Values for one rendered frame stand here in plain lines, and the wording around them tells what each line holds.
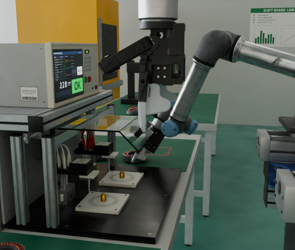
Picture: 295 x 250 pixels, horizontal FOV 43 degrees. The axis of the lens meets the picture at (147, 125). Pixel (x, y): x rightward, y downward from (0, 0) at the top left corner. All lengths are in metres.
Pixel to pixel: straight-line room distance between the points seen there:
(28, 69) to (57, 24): 3.88
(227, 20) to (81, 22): 2.58
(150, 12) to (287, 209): 0.55
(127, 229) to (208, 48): 0.77
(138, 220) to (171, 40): 0.67
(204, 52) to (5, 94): 0.76
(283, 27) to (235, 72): 1.01
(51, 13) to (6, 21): 2.56
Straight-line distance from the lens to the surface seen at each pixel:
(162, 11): 0.71
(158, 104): 0.69
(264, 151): 1.42
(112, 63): 0.74
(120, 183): 1.50
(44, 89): 1.24
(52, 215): 1.20
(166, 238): 1.17
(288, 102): 6.64
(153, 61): 0.71
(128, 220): 1.23
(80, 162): 1.31
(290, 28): 6.58
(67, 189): 1.35
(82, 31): 4.99
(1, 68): 1.30
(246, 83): 6.54
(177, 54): 0.72
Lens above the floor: 1.31
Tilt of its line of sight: 12 degrees down
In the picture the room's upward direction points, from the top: straight up
